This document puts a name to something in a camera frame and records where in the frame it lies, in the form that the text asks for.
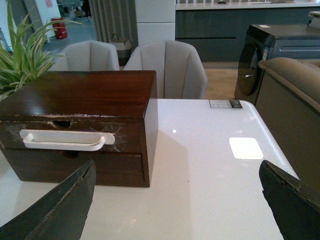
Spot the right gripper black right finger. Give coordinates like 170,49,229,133
258,160,320,240

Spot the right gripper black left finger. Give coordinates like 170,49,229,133
0,160,96,240

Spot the white drawer handle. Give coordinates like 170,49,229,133
19,129,116,152

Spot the wooden drawer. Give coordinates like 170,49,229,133
0,120,141,153
2,149,150,187

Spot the dark wooden drawer box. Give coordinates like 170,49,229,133
0,70,158,186

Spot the black washing machine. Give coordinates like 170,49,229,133
233,24,320,107

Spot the brown sofa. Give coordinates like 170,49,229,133
255,57,320,190

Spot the label sticker on table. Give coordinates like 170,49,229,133
209,99,243,109

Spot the beige chair left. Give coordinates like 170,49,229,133
49,40,120,72

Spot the beige chair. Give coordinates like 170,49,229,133
124,39,208,100
49,40,120,72

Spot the green spider plant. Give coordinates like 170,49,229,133
0,0,83,102

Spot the beige chair right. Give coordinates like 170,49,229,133
124,39,208,100

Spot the dark grey cabinet counter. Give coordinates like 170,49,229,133
175,0,320,62

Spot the white pillar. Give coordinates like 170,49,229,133
135,0,176,46

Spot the woven basket with handles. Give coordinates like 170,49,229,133
110,33,132,66

